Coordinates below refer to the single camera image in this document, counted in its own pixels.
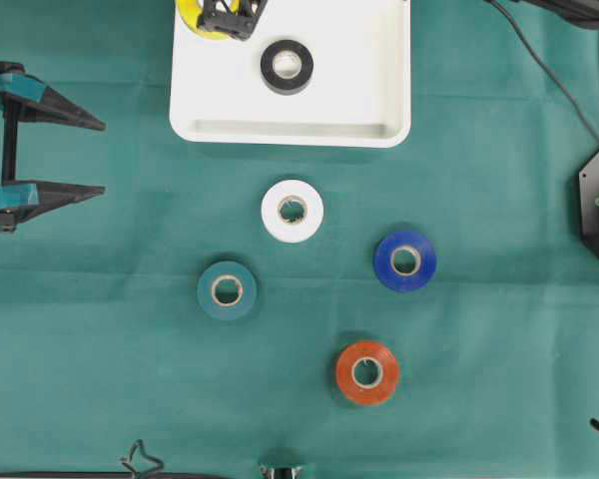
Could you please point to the silver stand at edge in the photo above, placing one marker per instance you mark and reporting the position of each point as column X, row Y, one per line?
column 281, row 472

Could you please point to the white plastic case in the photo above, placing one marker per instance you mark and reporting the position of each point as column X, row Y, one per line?
column 359, row 93

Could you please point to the blue tape roll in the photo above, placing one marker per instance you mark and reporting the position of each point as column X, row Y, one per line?
column 404, row 261

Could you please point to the black tape roll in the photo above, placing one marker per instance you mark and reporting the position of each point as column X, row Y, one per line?
column 286, row 66

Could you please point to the green table cloth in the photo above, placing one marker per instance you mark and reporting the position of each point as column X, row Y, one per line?
column 103, row 341

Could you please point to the yellow tape roll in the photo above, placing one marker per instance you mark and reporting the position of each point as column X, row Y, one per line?
column 191, row 10

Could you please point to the white tape roll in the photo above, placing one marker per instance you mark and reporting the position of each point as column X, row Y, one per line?
column 292, row 211

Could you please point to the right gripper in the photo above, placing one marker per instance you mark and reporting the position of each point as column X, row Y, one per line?
column 238, row 22

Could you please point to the green tape roll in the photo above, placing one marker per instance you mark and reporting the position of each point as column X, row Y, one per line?
column 227, row 291

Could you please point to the orange tape roll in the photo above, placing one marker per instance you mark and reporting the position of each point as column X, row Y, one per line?
column 367, row 373

